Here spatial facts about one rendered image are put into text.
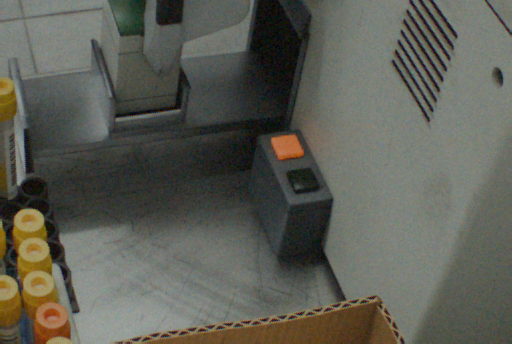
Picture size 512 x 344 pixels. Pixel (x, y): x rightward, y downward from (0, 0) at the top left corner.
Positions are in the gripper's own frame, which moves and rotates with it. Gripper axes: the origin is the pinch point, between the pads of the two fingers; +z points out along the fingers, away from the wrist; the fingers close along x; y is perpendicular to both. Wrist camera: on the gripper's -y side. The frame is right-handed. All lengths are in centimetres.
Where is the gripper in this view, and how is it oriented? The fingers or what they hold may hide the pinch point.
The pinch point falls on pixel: (140, 30)
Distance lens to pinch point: 63.2
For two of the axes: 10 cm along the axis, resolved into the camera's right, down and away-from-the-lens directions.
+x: -3.1, -7.1, 6.3
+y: 9.4, -1.4, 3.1
